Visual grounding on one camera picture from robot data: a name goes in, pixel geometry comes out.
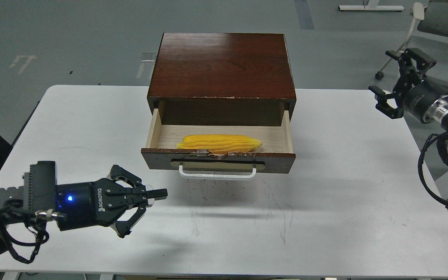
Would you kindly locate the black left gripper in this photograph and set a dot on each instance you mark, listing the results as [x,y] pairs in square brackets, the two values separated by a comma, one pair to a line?
[118,203]

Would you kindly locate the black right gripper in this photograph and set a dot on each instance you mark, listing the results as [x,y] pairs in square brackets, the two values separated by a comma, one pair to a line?
[424,100]

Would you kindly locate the yellow corn cob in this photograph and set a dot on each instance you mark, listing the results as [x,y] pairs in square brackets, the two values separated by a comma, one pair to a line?
[220,143]

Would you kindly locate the wooden drawer with white handle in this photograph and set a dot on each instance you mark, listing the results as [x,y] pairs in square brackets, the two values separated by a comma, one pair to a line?
[275,155]

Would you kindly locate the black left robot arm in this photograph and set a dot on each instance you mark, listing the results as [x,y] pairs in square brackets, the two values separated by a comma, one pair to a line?
[26,210]

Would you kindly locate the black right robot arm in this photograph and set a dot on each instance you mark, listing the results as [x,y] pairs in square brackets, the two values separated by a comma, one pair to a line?
[441,140]

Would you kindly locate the grey office chair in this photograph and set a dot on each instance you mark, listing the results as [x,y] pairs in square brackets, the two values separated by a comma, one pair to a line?
[431,37]

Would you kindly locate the dark wooden cabinet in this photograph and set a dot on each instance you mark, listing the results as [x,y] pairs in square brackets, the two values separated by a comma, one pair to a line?
[229,66]

